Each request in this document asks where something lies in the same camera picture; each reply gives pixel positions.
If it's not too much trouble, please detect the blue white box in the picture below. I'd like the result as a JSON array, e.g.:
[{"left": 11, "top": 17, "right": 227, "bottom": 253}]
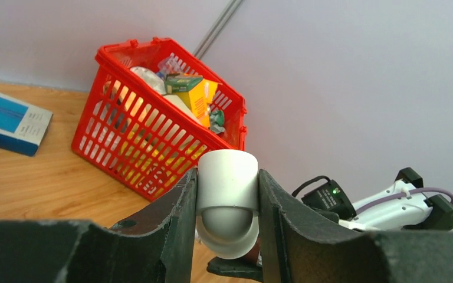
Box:
[{"left": 0, "top": 92, "right": 53, "bottom": 157}]

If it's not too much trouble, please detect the red plastic basket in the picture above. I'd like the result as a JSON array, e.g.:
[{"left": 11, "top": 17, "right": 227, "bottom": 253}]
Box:
[{"left": 71, "top": 38, "right": 247, "bottom": 201}]

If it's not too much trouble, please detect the orange green sponge box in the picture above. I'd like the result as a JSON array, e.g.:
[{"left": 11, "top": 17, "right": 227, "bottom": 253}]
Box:
[{"left": 165, "top": 73, "right": 221, "bottom": 128}]

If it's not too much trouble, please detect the green plastic packet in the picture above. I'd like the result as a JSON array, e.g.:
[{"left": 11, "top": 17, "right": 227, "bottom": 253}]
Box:
[{"left": 209, "top": 109, "right": 225, "bottom": 134}]

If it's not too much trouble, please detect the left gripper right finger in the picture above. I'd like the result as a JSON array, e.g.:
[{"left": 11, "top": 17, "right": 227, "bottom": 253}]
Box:
[{"left": 258, "top": 170, "right": 453, "bottom": 282}]

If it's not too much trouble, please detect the brown paper roll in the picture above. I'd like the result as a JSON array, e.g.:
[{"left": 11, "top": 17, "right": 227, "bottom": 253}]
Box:
[{"left": 162, "top": 94, "right": 200, "bottom": 124}]

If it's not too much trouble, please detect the brown water faucet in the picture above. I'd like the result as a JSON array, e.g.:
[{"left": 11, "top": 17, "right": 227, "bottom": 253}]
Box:
[{"left": 242, "top": 238, "right": 261, "bottom": 266}]

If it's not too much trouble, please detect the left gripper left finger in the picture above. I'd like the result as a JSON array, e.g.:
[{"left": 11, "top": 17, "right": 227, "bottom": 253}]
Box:
[{"left": 0, "top": 169, "right": 198, "bottom": 282}]

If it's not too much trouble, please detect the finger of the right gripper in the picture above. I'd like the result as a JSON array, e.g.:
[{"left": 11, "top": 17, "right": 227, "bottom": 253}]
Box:
[{"left": 206, "top": 257, "right": 264, "bottom": 282}]

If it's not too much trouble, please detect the white pipe elbow fitting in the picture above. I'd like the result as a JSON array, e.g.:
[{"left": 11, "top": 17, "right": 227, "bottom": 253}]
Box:
[{"left": 196, "top": 149, "right": 259, "bottom": 259}]

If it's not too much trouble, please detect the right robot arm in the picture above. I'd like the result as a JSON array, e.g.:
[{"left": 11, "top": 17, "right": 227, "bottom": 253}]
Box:
[{"left": 291, "top": 167, "right": 453, "bottom": 232}]

